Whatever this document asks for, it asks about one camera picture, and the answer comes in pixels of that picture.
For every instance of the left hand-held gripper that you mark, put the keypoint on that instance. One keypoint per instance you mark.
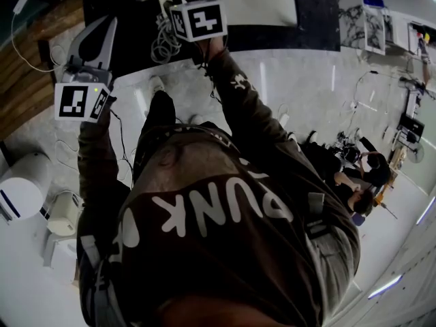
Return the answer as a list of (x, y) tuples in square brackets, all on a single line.
[(76, 102)]

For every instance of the black equipment box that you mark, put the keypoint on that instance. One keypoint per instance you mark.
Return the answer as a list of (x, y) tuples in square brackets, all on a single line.
[(411, 126)]

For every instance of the person's dark trouser leg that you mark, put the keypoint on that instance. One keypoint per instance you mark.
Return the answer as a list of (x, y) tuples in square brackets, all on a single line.
[(161, 111)]

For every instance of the black camera rig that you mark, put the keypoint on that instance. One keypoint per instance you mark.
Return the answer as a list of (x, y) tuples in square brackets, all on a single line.
[(347, 148)]

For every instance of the person's brown printed shirt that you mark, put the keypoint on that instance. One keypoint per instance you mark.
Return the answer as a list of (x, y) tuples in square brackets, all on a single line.
[(221, 250)]

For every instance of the white power adapter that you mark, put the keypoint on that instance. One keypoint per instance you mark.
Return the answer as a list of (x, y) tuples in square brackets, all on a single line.
[(21, 3)]

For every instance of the blue flat box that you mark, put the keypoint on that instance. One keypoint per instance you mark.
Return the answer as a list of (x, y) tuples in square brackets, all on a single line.
[(374, 2)]

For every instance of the person's right forearm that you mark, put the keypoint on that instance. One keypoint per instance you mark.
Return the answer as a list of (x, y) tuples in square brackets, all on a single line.
[(235, 90)]

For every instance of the white round bin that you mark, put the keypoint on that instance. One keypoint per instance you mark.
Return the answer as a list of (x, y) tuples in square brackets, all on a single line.
[(24, 186)]

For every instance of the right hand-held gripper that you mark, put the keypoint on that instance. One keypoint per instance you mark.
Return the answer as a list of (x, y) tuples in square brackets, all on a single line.
[(204, 20)]

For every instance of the cream toaster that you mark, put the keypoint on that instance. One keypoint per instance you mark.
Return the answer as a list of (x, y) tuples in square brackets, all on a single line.
[(64, 213)]

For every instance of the person's white shoe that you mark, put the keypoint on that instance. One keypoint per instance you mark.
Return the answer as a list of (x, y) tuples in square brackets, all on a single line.
[(196, 119), (157, 83)]

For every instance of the white strip light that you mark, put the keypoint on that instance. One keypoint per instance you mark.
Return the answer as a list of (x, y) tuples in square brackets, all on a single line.
[(385, 286), (425, 210)]

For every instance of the person's left forearm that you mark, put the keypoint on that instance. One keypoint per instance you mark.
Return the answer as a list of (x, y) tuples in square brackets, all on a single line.
[(95, 148)]

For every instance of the black standing fan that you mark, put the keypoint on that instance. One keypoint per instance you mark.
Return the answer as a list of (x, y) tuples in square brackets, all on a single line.
[(417, 154)]

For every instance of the white plastic stool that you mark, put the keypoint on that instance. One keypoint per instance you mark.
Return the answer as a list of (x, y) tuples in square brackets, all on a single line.
[(58, 254)]

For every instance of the white sink basin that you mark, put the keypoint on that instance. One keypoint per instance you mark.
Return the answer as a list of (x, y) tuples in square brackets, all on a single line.
[(252, 2)]

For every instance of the white marble cabinet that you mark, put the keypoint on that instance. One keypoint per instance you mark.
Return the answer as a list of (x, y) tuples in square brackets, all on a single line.
[(361, 22)]

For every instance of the small white power strip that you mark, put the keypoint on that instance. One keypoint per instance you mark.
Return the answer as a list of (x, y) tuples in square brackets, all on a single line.
[(284, 119)]

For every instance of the black marble sink counter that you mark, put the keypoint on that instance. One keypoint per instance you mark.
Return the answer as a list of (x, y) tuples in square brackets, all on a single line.
[(316, 12)]

